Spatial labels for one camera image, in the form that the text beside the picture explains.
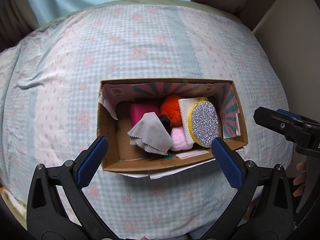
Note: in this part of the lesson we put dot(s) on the grey microfibre cloth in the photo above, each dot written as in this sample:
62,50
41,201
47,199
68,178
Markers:
150,135

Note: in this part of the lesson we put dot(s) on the brown curtain left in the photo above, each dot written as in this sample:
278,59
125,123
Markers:
17,21

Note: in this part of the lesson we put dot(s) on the person's right hand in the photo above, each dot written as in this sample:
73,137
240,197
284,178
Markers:
300,180

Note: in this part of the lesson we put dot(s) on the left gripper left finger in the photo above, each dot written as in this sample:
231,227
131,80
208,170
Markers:
57,207

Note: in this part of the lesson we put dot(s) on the green tissue packet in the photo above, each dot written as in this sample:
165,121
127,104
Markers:
169,157

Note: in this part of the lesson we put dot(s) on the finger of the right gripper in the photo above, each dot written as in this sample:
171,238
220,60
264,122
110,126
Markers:
299,117
272,120

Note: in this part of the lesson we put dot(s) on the pink fluffy scrunchie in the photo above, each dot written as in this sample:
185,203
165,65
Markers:
179,140

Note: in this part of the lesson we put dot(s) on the cardboard box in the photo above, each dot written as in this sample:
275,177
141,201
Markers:
114,122

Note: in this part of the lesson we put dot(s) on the black scrunchie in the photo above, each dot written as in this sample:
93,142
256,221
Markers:
166,123

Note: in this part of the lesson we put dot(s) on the silver glitter scrub pad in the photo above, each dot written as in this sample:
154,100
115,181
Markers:
203,123

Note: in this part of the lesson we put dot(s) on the orange pompom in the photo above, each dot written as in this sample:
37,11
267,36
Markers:
171,109

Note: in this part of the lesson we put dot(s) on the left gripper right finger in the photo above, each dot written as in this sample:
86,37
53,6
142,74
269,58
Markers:
274,215

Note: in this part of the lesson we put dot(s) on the white textured cloth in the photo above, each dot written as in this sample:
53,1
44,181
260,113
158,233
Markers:
186,106

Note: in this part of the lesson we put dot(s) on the checkered floral bed sheet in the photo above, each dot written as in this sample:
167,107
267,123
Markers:
50,84

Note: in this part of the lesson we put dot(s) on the magenta pouch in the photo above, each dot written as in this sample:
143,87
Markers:
137,110

